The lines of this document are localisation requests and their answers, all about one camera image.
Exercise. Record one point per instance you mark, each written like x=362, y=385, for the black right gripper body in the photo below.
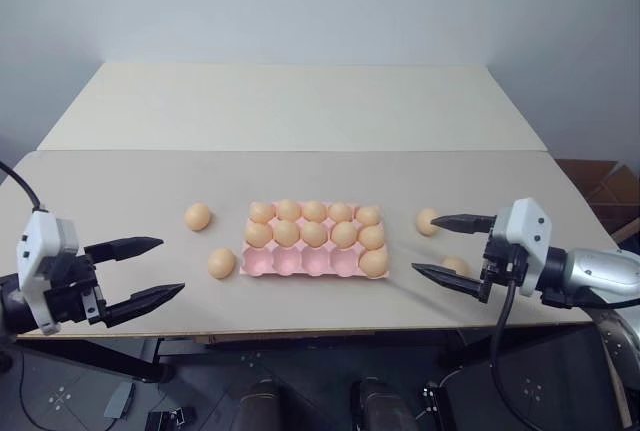
x=502, y=266

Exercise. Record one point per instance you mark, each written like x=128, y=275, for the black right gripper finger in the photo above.
x=450, y=278
x=462, y=223

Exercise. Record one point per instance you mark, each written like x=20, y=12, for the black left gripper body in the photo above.
x=70, y=286

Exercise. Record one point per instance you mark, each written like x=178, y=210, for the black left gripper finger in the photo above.
x=125, y=248
x=145, y=301

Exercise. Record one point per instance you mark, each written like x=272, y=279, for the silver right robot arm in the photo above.
x=595, y=271

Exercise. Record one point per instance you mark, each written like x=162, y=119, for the pink egg tray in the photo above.
x=300, y=263

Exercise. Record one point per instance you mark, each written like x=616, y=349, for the beige egg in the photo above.
x=367, y=215
x=222, y=262
x=314, y=233
x=258, y=234
x=372, y=237
x=426, y=221
x=197, y=216
x=314, y=211
x=344, y=234
x=340, y=211
x=286, y=232
x=288, y=209
x=374, y=262
x=262, y=211
x=457, y=265

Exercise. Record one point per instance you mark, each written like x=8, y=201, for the grey flat plate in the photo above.
x=120, y=400

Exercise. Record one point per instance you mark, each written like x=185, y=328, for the brown cardboard box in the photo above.
x=600, y=196

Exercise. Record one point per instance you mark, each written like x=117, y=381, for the small black device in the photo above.
x=435, y=408
x=170, y=420

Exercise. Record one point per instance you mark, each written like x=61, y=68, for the dark rounded shape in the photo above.
x=260, y=406
x=382, y=406

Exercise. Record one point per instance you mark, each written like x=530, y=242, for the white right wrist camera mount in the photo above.
x=527, y=226

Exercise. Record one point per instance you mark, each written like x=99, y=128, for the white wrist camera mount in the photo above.
x=37, y=251
x=527, y=226

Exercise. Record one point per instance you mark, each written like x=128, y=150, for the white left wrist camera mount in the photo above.
x=37, y=251

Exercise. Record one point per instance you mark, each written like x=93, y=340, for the black table leg frame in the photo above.
x=465, y=346
x=100, y=356

